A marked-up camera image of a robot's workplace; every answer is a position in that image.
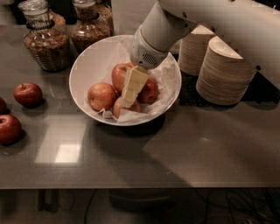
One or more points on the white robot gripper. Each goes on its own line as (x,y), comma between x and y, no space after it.
(143,53)

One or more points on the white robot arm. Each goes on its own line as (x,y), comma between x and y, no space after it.
(251,28)

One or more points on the back red-yellow apple in bowl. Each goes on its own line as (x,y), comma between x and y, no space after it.
(130,64)

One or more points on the red-yellow apple in bowl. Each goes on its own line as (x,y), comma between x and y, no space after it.
(101,96)
(130,64)

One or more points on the top centre red-yellow apple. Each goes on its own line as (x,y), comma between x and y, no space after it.
(118,76)

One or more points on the dark red apple in bowl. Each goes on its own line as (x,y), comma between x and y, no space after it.
(149,92)

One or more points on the front yellow-red apple in bowl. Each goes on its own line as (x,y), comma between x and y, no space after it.
(116,110)

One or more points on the white ceramic bowl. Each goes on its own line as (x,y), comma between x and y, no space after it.
(78,88)

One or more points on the left red-yellow apple in bowl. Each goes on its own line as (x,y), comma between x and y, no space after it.
(101,96)

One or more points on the red apple on table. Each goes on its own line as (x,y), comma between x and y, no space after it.
(28,94)

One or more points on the red apple front left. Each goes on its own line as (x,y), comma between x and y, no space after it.
(10,129)

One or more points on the red apple at left edge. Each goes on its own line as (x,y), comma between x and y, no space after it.
(3,106)

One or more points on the white crumpled paper liner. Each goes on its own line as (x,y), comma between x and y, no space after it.
(99,60)

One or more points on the back glass cereal jar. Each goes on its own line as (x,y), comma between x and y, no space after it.
(105,11)

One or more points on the glass cereal jar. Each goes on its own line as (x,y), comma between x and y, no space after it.
(46,42)
(90,26)
(105,11)

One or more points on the back stack of paper bowls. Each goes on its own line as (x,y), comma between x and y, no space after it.
(193,49)

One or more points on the stack of paper bowls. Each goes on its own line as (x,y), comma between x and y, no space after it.
(224,76)
(193,49)

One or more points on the white paper sign holder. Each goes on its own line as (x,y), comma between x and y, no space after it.
(129,14)

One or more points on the right glass cereal jar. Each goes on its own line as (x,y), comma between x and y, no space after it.
(90,26)

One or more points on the front stack of paper bowls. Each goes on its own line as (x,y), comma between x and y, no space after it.
(224,76)

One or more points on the left glass cereal jar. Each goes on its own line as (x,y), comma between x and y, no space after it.
(46,42)

